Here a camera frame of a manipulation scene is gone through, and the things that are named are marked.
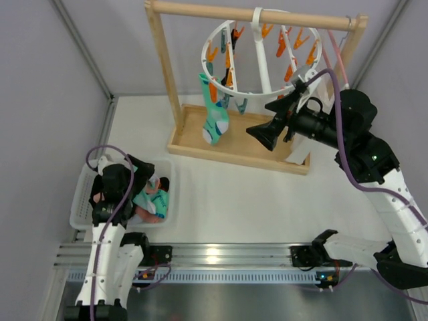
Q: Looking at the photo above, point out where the mint green sock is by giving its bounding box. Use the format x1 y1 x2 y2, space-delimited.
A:
132 179 169 219
199 73 229 145

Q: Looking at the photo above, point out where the pink sock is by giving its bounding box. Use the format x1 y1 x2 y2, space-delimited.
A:
129 207 165 224
92 192 105 203

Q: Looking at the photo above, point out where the pink sock front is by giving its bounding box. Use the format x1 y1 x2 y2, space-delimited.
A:
129 207 165 224

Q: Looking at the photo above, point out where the black patterned sock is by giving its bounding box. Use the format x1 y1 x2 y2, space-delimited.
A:
221 25 238 90

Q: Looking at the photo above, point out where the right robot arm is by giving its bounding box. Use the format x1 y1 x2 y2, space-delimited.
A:
247 89 427 290

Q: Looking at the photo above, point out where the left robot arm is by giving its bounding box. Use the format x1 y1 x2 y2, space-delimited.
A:
64 154 154 320

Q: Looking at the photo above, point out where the black red argyle sock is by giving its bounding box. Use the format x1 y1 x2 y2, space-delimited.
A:
158 177 170 193

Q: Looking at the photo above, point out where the white cloth garment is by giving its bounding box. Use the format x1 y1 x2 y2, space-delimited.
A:
285 78 332 165

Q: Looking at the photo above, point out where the white plastic basket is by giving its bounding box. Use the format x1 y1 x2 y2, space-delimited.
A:
70 156 179 231

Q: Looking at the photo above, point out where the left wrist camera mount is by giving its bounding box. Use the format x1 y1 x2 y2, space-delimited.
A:
96 154 114 176

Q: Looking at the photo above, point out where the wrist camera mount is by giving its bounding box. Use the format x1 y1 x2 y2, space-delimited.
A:
96 154 114 176
290 65 317 113

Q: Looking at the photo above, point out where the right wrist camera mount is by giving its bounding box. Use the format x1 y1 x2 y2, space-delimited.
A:
290 65 317 113

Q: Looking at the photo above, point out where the wooden clothes rack frame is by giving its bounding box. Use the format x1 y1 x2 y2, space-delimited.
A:
144 1 368 175

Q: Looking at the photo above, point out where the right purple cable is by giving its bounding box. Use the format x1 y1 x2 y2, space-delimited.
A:
306 69 428 305

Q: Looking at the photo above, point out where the purple cable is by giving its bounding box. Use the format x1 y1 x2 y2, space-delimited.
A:
306 69 428 305
86 144 172 321

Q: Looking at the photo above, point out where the pink wire hanger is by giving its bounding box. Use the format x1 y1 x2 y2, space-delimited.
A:
327 29 350 89

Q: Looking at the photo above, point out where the perforated cable duct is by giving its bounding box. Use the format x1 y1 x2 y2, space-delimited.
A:
66 270 338 284

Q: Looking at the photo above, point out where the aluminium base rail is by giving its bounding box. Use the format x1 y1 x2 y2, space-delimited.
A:
53 242 385 268

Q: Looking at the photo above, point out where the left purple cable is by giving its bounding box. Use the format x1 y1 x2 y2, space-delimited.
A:
86 144 172 321

